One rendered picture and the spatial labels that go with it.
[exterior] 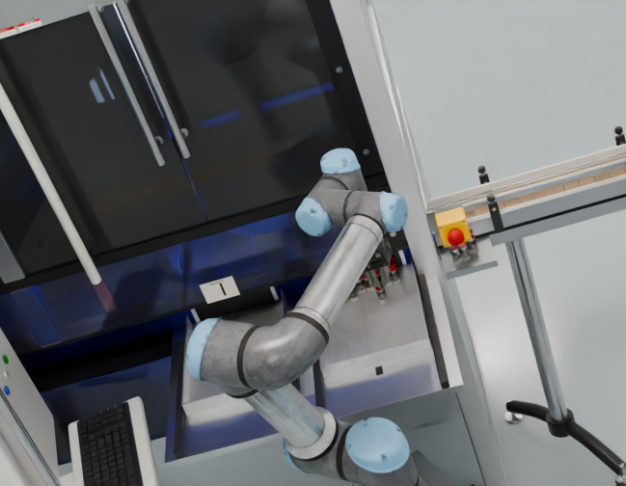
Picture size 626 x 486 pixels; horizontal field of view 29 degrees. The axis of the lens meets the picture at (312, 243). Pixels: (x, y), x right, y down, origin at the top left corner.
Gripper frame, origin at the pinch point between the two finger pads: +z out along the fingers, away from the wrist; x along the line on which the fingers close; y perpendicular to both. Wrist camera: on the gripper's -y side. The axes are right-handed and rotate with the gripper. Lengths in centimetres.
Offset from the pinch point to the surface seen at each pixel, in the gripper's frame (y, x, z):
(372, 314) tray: -16.3, -5.7, 21.2
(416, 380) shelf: 10.6, 1.1, 21.6
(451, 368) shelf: 10.1, 9.5, 21.6
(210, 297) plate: -25, -43, 9
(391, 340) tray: -4.8, -2.6, 21.2
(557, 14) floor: -309, 98, 108
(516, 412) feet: -54, 22, 102
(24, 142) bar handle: -18, -65, -50
